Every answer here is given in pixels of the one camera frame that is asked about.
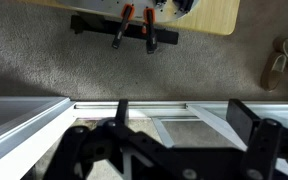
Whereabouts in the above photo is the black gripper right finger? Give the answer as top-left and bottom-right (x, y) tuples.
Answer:
(226, 98), (288, 180)

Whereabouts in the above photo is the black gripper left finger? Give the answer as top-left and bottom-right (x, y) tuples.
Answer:
(43, 98), (172, 180)

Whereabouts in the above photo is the sliding screen door white frame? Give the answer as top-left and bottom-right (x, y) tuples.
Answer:
(150, 103), (288, 180)

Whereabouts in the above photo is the black table foot bar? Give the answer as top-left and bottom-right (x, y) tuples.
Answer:
(69, 13), (180, 46)

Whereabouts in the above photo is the orange black spring clamp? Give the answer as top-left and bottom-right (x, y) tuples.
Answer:
(111, 3), (136, 50)
(142, 7), (158, 55)

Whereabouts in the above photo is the wooden table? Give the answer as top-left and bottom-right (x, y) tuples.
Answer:
(17, 0), (241, 36)

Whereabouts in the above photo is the white door frame with track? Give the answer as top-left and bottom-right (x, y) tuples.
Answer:
(0, 95), (288, 180)

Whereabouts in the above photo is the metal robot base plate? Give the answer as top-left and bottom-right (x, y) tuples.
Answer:
(57, 0), (202, 24)

